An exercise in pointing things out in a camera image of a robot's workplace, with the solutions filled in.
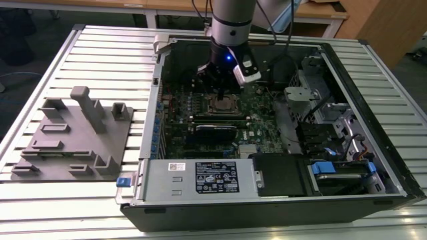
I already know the metal socket cover frame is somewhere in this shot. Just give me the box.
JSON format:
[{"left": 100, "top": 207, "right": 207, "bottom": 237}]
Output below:
[{"left": 210, "top": 96, "right": 241, "bottom": 114}]

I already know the metal CPU socket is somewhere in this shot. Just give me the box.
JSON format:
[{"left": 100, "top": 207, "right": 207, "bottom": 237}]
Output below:
[{"left": 207, "top": 94, "right": 242, "bottom": 116}]

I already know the green Dell motherboard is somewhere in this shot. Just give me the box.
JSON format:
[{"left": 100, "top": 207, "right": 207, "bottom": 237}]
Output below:
[{"left": 159, "top": 74, "right": 295, "bottom": 161}]

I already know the black graphics card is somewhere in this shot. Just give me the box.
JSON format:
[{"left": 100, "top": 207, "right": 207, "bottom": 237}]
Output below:
[{"left": 194, "top": 124, "right": 239, "bottom": 145}]

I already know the silver metal drive cage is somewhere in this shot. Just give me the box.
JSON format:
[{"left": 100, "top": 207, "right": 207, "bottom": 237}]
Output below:
[{"left": 283, "top": 56, "right": 357, "bottom": 126}]

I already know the silver finned chipset heatsink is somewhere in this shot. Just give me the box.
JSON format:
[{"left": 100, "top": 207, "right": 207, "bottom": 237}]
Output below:
[{"left": 238, "top": 144, "right": 262, "bottom": 154}]

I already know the brown cardboard box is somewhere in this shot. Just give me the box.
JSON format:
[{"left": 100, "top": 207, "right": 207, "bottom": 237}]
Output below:
[{"left": 309, "top": 0, "right": 349, "bottom": 13}]

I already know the black plastic bay shroud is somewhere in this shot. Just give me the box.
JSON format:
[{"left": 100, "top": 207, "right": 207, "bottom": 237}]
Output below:
[{"left": 249, "top": 153, "right": 317, "bottom": 198}]

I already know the silver power supply unit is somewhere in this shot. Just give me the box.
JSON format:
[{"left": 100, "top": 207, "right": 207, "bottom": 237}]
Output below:
[{"left": 139, "top": 158, "right": 261, "bottom": 202}]

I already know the hard disk in blue carrier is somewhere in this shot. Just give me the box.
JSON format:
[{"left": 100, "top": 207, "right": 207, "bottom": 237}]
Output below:
[{"left": 309, "top": 160, "right": 378, "bottom": 197}]

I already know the grey plastic parts rack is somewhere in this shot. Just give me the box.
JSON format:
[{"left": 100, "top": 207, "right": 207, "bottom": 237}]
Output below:
[{"left": 10, "top": 85, "right": 135, "bottom": 182}]

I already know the wooden cabinet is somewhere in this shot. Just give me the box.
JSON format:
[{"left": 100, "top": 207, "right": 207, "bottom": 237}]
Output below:
[{"left": 333, "top": 0, "right": 427, "bottom": 70}]

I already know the black open PC case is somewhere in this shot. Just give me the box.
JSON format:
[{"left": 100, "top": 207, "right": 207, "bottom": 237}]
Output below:
[{"left": 115, "top": 33, "right": 427, "bottom": 232}]

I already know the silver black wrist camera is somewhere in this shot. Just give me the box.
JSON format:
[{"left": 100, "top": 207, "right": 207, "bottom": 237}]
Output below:
[{"left": 233, "top": 47, "right": 262, "bottom": 85}]

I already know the wooden desk white frame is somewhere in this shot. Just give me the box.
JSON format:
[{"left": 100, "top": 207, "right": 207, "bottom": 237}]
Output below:
[
  {"left": 146, "top": 0, "right": 350, "bottom": 38},
  {"left": 0, "top": 0, "right": 158, "bottom": 30}
]

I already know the coloured power wire bundle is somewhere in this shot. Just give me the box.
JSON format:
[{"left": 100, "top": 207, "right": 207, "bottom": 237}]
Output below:
[{"left": 343, "top": 133, "right": 373, "bottom": 162}]

